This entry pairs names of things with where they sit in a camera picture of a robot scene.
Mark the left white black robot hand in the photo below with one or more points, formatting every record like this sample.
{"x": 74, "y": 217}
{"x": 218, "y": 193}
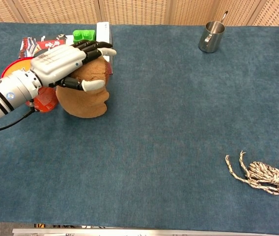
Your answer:
{"x": 56, "y": 64}

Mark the brown plush bear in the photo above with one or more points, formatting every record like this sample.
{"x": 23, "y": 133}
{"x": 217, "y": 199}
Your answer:
{"x": 90, "y": 100}

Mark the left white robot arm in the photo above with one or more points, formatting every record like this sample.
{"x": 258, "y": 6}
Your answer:
{"x": 9, "y": 94}

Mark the green plastic block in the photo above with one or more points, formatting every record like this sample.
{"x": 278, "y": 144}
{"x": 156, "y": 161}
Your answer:
{"x": 83, "y": 35}

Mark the black red printed box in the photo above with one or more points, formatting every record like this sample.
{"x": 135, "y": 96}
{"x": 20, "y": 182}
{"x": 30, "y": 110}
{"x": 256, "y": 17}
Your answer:
{"x": 35, "y": 46}

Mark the red cylindrical snack canister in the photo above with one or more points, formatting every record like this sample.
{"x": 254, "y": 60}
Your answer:
{"x": 19, "y": 67}

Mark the white rectangular box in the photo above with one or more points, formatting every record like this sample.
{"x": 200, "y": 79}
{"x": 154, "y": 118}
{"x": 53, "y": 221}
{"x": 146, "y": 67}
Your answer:
{"x": 103, "y": 32}

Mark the woven folding screen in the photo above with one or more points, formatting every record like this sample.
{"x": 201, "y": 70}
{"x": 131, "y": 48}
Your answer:
{"x": 139, "y": 11}

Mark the blue felt table mat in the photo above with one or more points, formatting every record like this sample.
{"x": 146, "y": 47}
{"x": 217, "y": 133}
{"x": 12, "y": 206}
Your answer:
{"x": 154, "y": 135}

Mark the silver metal rail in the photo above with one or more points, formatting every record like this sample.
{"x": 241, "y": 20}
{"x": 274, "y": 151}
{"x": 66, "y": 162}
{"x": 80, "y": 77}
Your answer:
{"x": 139, "y": 231}

